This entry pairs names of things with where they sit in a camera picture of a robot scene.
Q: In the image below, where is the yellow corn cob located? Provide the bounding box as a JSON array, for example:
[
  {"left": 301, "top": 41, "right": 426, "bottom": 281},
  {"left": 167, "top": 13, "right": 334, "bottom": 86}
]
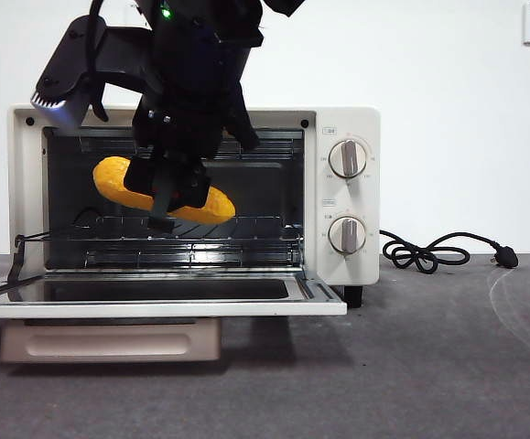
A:
[{"left": 92, "top": 155, "right": 237, "bottom": 225}]

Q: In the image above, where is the white temperature knob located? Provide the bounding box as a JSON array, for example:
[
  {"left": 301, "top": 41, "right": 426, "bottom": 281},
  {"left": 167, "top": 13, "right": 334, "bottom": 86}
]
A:
[{"left": 328, "top": 140, "right": 369, "bottom": 179}]

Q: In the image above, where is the white timer knob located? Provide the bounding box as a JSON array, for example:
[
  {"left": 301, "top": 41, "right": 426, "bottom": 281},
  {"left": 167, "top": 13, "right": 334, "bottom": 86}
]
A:
[{"left": 328, "top": 217, "right": 367, "bottom": 255}]

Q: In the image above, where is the metal wire oven rack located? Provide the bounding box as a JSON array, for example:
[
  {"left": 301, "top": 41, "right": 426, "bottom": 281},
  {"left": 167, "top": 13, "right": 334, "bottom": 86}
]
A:
[{"left": 16, "top": 214, "right": 306, "bottom": 243}]

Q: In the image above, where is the white Toshiba toaster oven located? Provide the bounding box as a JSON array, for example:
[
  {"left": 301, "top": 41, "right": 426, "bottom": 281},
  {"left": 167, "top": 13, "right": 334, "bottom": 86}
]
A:
[{"left": 7, "top": 103, "right": 382, "bottom": 307}]

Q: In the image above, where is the black sleeved arm cable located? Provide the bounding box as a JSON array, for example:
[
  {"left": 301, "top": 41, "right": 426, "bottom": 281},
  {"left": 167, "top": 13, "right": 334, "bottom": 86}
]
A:
[{"left": 225, "top": 80, "right": 261, "bottom": 151}]

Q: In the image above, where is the black oven power cable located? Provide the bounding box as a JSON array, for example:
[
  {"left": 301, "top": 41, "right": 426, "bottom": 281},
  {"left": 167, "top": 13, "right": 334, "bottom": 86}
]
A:
[{"left": 377, "top": 229, "right": 520, "bottom": 274}]

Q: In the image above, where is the glass oven door with handle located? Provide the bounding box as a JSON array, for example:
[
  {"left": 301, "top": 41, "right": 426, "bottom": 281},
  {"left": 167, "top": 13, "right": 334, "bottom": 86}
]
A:
[{"left": 0, "top": 267, "right": 348, "bottom": 365}]

